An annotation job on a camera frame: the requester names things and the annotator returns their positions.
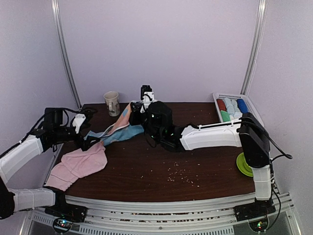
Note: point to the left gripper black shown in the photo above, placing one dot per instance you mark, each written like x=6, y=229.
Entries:
x=84, y=145

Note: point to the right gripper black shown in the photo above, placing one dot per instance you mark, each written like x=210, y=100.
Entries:
x=134, y=107

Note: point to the blue polka dot towel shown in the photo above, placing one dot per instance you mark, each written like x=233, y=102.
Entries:
x=121, y=130

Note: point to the pink towel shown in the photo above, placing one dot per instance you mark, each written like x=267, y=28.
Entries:
x=75, y=165

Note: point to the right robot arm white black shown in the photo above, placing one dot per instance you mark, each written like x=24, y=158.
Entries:
x=156, y=118

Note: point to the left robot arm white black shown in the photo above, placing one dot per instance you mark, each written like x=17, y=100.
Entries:
x=56, y=126

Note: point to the beige ceramic mug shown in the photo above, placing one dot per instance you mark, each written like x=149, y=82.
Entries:
x=111, y=99

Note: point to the left circuit board with leds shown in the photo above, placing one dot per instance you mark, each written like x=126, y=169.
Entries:
x=61, y=225

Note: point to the circuit board with leds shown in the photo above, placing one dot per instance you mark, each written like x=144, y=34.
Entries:
x=61, y=225
x=259, y=225

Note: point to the green rolled towel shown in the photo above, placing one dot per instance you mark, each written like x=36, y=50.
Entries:
x=225, y=116

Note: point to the light blue rolled towel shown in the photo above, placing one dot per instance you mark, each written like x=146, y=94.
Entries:
x=232, y=108

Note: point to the dark blue rolled towel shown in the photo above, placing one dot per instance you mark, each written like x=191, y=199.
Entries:
x=242, y=106

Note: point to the white plastic basket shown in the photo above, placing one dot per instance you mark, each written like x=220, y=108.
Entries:
x=251, y=107

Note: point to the green plastic plate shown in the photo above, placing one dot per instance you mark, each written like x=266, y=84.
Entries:
x=243, y=167

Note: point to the right circuit board with leds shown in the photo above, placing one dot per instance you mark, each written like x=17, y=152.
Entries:
x=259, y=225

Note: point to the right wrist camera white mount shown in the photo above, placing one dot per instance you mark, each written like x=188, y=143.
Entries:
x=147, y=94

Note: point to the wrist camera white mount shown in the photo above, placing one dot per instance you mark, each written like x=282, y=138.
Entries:
x=147, y=94
x=77, y=122

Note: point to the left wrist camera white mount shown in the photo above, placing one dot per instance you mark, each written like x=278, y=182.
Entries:
x=77, y=122

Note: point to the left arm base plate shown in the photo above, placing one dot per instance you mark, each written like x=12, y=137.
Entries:
x=70, y=212

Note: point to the aluminium front rail frame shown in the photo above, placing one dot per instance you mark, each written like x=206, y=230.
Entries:
x=201, y=217

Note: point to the left aluminium frame post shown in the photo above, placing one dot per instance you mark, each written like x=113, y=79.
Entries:
x=64, y=53

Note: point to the aluminium frame post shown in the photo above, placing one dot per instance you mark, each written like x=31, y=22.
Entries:
x=64, y=53
x=256, y=45

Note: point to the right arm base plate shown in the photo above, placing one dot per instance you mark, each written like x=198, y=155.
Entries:
x=253, y=210

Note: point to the right aluminium frame post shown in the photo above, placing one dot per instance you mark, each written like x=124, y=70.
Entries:
x=256, y=45

